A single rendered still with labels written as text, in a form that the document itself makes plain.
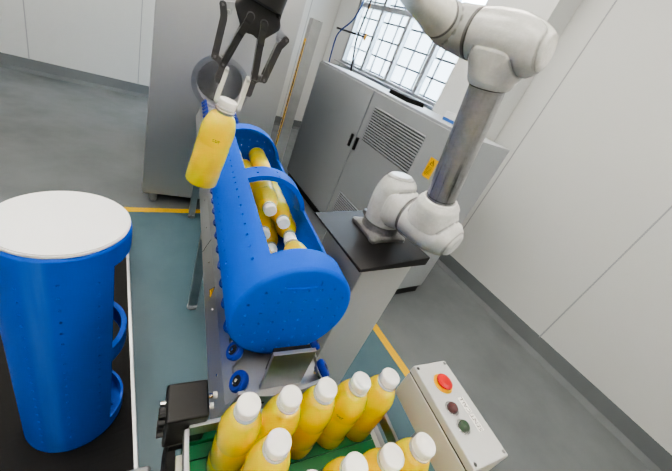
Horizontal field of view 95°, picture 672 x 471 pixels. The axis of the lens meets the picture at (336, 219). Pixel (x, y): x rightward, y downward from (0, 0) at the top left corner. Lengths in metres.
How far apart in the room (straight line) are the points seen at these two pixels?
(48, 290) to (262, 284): 0.52
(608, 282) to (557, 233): 0.50
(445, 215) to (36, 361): 1.24
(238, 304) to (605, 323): 2.95
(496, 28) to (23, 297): 1.27
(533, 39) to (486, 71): 0.11
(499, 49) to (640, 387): 2.83
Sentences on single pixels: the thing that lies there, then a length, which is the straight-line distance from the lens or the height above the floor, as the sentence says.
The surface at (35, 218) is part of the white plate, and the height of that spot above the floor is 1.04.
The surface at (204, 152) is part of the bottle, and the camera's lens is 0.73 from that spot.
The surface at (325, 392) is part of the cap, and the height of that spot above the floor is 1.11.
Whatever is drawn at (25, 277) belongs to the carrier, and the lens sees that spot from 0.96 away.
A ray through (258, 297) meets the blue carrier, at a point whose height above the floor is 1.15.
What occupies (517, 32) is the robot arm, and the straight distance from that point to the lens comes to 0.93.
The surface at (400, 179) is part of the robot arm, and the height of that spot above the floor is 1.29.
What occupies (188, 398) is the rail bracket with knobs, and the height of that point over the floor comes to 1.00.
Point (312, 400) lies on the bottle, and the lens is 0.66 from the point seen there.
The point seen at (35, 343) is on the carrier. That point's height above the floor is 0.74.
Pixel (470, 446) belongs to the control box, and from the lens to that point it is 0.76.
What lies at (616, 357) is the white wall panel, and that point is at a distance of 3.31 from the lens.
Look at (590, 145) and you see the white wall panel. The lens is 3.25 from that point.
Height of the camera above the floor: 1.62
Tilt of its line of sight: 27 degrees down
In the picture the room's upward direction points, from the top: 23 degrees clockwise
